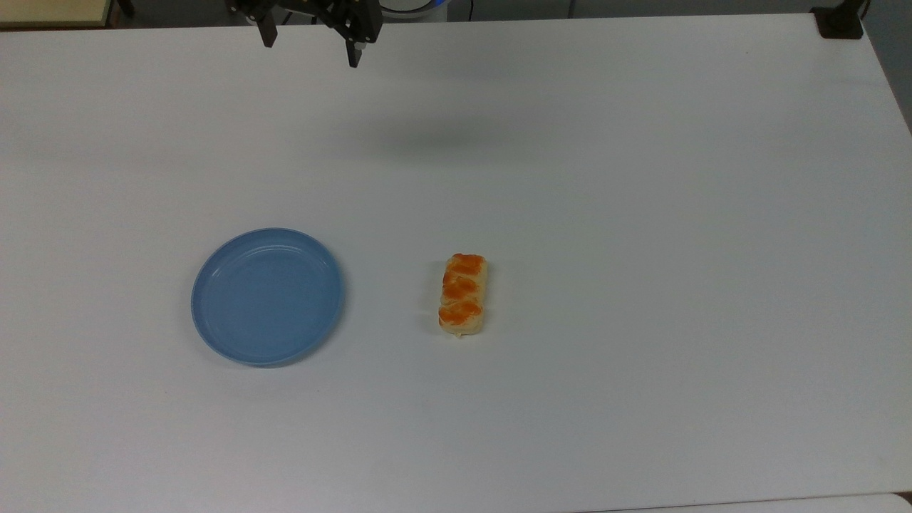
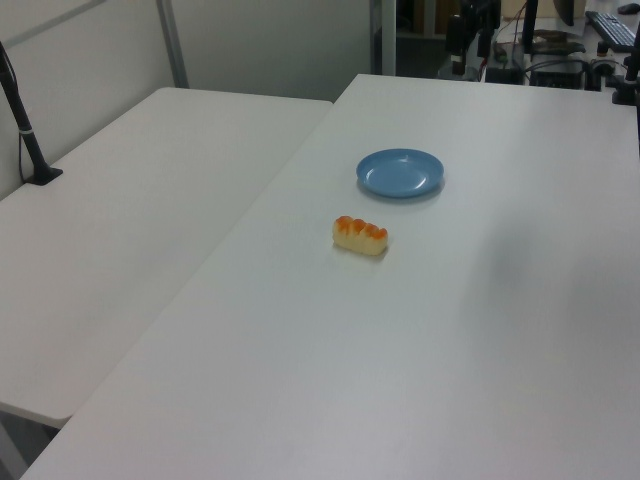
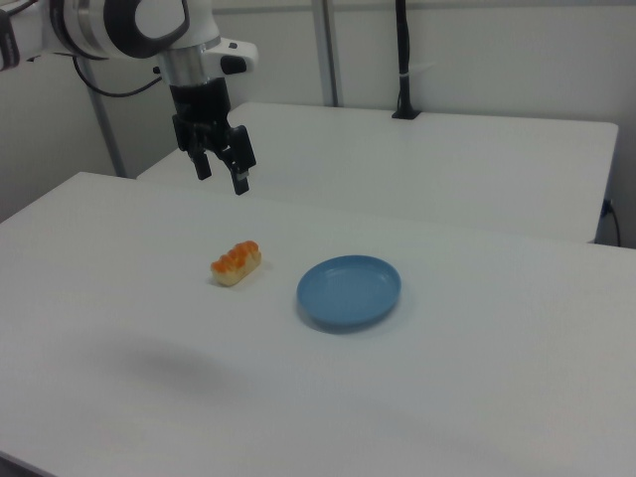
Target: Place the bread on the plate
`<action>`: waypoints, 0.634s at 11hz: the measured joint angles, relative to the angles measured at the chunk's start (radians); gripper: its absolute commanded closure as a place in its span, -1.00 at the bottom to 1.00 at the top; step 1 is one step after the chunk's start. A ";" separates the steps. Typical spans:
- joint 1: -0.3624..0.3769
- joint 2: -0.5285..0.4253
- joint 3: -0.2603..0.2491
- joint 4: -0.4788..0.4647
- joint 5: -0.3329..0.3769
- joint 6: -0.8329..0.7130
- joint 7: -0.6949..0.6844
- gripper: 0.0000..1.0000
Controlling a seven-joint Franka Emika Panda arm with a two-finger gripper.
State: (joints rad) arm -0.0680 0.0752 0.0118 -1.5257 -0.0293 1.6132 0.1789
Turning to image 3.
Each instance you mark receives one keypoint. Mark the grey metal frame post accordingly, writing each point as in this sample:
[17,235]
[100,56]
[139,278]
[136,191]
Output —
[105,129]
[329,49]

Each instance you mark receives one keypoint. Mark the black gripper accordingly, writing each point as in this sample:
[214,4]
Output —
[199,102]

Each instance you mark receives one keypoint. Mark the blue round plate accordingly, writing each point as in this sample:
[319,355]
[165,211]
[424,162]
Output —
[348,293]

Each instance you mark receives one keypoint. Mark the orange glazed bread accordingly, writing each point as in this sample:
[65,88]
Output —
[236,263]

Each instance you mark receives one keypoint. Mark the white side table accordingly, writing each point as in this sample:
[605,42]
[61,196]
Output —
[422,164]

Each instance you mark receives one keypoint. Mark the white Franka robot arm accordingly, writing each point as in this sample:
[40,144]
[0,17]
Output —
[99,25]

